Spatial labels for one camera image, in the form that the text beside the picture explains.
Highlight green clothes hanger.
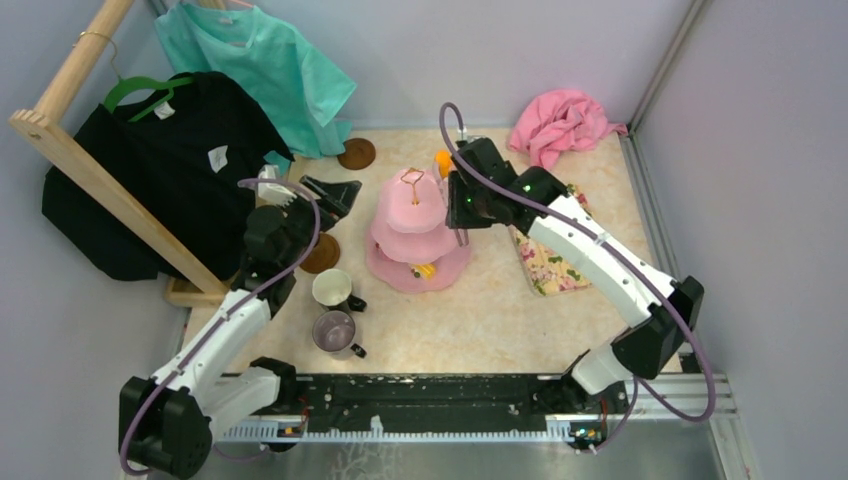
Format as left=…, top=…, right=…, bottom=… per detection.
left=102, top=76, right=194, bottom=123

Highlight yellow cake piece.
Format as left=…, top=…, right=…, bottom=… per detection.
left=410, top=263, right=437, bottom=279

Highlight white mug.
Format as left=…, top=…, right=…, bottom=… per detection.
left=311, top=269, right=368, bottom=313

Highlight black t-shirt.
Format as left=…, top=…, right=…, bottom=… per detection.
left=41, top=72, right=293, bottom=281

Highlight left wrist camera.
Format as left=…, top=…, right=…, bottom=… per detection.
left=256, top=164, right=297, bottom=207

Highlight brown round coaster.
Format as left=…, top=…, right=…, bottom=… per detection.
left=337, top=138, right=376, bottom=170
left=299, top=233, right=341, bottom=275

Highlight pink-tipped metal tongs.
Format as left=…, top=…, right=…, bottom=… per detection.
left=454, top=229, right=470, bottom=247

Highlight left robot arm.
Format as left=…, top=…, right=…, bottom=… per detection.
left=118, top=176, right=362, bottom=479

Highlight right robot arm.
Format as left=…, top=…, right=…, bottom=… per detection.
left=446, top=137, right=704, bottom=412

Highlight purple mug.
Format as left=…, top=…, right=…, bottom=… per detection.
left=312, top=310, right=368, bottom=361

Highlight pink cloth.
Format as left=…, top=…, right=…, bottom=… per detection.
left=507, top=89, right=628, bottom=170

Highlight teal t-shirt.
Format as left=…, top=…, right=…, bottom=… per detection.
left=154, top=3, right=357, bottom=158

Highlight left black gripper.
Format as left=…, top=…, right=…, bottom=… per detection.
left=276, top=174, right=361, bottom=269

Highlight wooden clothes rack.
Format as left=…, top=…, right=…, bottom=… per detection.
left=9, top=1, right=239, bottom=306

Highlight pink three-tier cake stand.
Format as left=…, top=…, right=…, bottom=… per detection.
left=365, top=167, right=472, bottom=294

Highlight floral serving tray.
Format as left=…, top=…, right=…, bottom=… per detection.
left=508, top=226, right=591, bottom=297

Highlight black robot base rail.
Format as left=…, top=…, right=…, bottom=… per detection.
left=259, top=374, right=629, bottom=433

